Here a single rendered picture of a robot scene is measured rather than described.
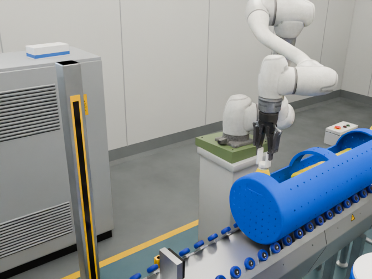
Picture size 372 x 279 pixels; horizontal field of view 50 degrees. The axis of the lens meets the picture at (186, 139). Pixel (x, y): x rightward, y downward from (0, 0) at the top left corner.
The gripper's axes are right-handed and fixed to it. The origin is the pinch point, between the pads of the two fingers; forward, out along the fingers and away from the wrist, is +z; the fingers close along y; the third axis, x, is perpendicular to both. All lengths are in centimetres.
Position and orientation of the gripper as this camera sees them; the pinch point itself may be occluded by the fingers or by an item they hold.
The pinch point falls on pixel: (264, 158)
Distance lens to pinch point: 164.1
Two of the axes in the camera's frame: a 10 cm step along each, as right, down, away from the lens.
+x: 7.7, -2.3, 5.9
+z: -0.2, 9.2, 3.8
